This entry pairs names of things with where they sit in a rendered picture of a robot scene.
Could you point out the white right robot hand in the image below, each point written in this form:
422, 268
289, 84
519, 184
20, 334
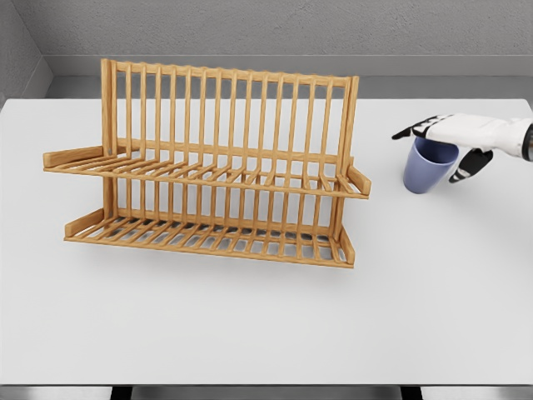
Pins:
462, 130

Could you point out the blue plastic cup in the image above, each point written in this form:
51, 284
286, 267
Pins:
425, 171

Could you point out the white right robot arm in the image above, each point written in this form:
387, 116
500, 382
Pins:
521, 137

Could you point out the wooden two-tier dish rack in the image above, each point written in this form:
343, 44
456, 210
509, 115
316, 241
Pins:
216, 166

